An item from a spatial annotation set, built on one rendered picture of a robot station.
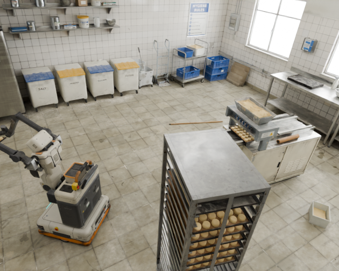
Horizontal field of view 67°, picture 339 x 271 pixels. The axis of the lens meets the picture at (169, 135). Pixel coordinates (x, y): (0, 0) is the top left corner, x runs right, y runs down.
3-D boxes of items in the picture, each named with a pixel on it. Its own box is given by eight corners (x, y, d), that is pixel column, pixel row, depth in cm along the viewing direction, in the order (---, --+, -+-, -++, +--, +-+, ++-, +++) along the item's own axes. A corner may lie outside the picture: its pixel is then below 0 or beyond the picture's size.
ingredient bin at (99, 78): (93, 102, 608) (90, 71, 565) (86, 91, 652) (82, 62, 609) (115, 98, 631) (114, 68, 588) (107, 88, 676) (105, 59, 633)
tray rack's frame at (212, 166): (154, 267, 287) (161, 134, 187) (197, 257, 300) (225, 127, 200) (169, 334, 236) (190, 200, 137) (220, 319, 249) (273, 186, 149)
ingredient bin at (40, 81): (34, 113, 549) (25, 79, 506) (29, 101, 592) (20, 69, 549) (61, 108, 575) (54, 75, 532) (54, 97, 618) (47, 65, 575)
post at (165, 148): (156, 263, 283) (163, 134, 188) (159, 262, 284) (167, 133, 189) (156, 265, 280) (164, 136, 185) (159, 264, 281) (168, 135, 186)
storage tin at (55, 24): (59, 27, 546) (57, 15, 533) (61, 29, 533) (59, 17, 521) (50, 27, 538) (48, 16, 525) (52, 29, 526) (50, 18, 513)
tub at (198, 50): (193, 50, 735) (195, 43, 724) (205, 54, 708) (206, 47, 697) (184, 52, 716) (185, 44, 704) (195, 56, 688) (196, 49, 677)
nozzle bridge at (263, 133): (240, 121, 405) (245, 102, 386) (272, 148, 351) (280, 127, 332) (223, 125, 394) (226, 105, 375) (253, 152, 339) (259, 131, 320)
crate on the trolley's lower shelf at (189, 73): (190, 71, 763) (191, 65, 752) (199, 76, 740) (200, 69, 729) (175, 75, 733) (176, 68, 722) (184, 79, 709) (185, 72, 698)
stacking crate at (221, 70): (218, 68, 801) (219, 62, 790) (227, 72, 773) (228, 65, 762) (203, 70, 774) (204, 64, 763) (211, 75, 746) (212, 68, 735)
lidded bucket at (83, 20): (88, 25, 575) (87, 15, 563) (91, 27, 558) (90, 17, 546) (76, 26, 564) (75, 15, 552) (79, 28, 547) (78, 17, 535)
